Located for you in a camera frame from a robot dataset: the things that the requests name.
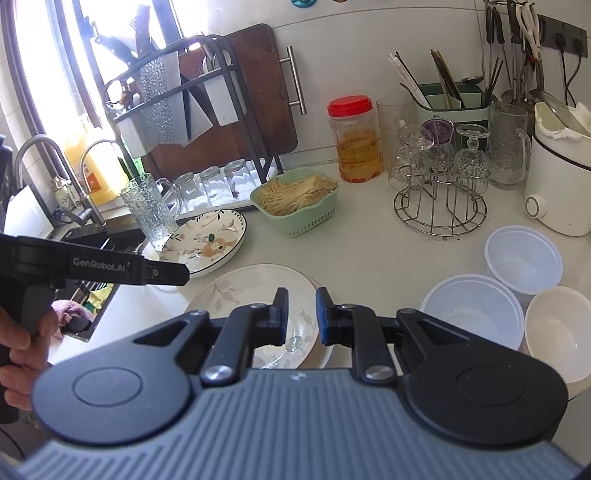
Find red lid plastic jar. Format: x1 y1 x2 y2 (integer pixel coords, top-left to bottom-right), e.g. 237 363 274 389
327 95 385 182

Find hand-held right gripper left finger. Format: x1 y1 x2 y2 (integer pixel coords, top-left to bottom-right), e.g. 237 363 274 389
131 287 291 386

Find clear glass tumbler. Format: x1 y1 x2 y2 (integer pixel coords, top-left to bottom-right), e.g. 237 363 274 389
172 172 205 214
199 165 232 209
223 159 258 202

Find purple tinted glass cup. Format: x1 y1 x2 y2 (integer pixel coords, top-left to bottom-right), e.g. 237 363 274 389
421 117 456 168

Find grey curved faucet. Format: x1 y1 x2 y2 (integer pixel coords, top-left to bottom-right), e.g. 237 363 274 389
14 137 68 197

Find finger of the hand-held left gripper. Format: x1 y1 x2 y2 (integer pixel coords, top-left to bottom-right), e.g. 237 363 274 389
139 259 191 287

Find pink cloth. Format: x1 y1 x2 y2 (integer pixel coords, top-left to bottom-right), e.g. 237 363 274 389
52 299 92 341

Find floral deer print plate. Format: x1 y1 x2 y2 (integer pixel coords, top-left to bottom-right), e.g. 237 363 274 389
159 209 247 278

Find white electric cooking pot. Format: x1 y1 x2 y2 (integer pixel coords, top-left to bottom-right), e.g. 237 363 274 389
524 102 591 237

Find textured glass pitcher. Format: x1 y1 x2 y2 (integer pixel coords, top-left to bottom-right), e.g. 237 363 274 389
487 102 533 190

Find steel curved faucet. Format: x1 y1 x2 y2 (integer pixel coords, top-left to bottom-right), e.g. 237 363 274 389
69 139 126 230

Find black power cable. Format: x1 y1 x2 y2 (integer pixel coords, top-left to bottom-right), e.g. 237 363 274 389
555 42 583 108

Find cut glass goblet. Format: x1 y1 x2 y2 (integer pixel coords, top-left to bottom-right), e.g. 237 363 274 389
454 124 491 195

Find textured metal knife holder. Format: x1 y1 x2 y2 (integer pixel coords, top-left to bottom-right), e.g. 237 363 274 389
113 51 186 158

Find translucent plastic bowl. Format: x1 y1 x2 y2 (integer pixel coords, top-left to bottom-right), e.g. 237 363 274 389
484 225 564 296
420 274 526 355

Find steel bar handle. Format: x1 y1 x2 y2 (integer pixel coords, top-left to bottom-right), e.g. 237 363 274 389
285 45 308 116

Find metal wire cup rack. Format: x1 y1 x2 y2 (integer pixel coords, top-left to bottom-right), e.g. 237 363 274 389
392 164 490 237

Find white ceramic bowl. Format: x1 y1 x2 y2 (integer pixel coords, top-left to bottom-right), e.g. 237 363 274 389
525 286 591 386

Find white rack box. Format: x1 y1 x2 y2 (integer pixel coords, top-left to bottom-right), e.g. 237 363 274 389
198 69 246 128

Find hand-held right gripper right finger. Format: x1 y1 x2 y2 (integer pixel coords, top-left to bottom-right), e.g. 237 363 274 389
315 287 462 384

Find tall clear glass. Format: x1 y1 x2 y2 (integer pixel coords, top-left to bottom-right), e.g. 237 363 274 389
376 98 417 141

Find clear glass cup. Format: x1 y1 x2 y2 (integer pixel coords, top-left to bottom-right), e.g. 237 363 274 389
389 124 435 191

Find person's left hand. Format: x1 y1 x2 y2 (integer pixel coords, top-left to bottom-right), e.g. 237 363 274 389
0 300 60 411

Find green utensil holder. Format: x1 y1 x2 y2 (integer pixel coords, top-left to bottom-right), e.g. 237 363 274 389
412 82 491 129

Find textured glass mug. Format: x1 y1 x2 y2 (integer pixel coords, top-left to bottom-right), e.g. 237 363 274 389
120 173 182 253

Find black wall outlet strip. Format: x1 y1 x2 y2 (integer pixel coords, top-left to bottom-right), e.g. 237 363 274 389
537 14 591 55

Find pale shredded strips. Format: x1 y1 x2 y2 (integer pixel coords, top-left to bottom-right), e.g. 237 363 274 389
259 175 338 217

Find white handled scissors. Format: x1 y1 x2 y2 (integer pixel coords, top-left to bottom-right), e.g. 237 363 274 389
516 1 544 62

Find green plastic basket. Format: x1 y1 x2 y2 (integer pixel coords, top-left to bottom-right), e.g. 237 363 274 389
249 173 341 239

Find row of hanging utensils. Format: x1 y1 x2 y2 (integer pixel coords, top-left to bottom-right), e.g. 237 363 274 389
481 0 548 106

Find glass pot lid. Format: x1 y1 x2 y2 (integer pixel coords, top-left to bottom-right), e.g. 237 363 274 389
538 90 591 139

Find black metal dish rack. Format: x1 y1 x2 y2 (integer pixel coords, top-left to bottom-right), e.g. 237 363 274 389
104 33 284 186

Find brown wooden cutting board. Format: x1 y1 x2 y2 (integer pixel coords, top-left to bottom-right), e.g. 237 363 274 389
142 23 299 180

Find black kitchen sink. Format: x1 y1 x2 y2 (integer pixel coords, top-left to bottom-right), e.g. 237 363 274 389
44 224 151 343

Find yellow green sponge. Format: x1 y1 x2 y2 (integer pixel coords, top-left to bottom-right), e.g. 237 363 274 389
87 281 117 311

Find yellow liquid jug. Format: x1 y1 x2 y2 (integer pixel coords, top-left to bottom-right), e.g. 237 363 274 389
64 124 131 205

